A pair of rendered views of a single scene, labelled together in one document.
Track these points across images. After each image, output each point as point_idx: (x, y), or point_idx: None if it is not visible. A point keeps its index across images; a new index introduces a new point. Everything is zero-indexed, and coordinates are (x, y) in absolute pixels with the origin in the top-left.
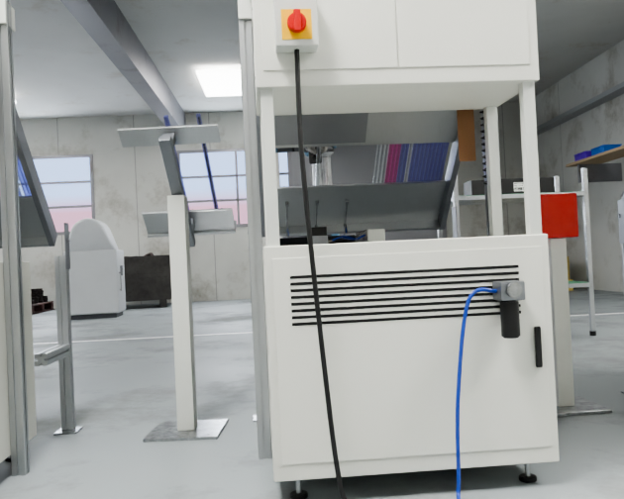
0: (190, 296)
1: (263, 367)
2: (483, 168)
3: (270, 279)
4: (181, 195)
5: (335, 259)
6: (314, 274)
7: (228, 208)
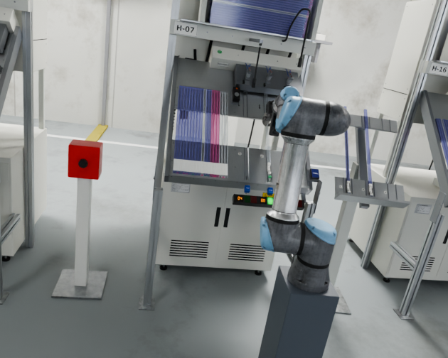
0: (338, 225)
1: None
2: (167, 123)
3: None
4: (354, 161)
5: None
6: None
7: (338, 177)
